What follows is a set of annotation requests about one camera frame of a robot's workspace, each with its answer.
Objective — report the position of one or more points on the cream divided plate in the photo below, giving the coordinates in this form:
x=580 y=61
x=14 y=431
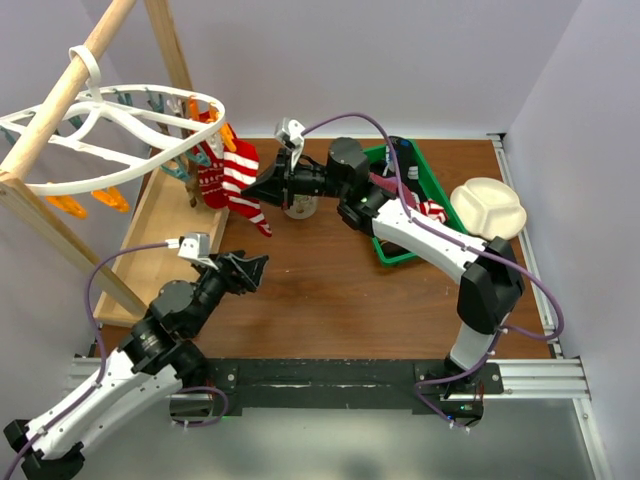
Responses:
x=489 y=208

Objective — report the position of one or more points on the green ceramic mug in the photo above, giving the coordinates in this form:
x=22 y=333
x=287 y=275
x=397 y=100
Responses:
x=302 y=207

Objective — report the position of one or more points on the green plastic tray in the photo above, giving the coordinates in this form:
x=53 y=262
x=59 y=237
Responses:
x=428 y=187

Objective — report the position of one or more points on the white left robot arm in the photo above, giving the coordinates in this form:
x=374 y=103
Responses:
x=156 y=359

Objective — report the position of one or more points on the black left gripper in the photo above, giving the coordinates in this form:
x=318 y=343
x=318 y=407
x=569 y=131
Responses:
x=248 y=272

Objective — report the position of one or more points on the black blue logo sock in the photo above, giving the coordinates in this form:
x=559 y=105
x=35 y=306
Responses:
x=405 y=154

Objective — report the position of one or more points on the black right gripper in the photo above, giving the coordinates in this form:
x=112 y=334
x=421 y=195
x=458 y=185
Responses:
x=271 y=189

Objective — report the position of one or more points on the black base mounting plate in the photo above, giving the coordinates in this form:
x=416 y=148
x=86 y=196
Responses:
x=420 y=386

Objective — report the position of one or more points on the white oval sock hanger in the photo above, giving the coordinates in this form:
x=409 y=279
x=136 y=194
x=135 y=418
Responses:
x=110 y=135

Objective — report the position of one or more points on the red white striped sock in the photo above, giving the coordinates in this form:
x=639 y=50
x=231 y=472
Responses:
x=240 y=170
x=433 y=210

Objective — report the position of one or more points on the red cat christmas sock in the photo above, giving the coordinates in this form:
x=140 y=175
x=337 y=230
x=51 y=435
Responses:
x=209 y=158

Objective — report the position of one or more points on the wooden drying rack frame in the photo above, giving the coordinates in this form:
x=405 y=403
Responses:
x=37 y=285

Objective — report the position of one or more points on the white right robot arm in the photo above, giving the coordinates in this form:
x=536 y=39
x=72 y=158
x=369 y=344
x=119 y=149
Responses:
x=486 y=273

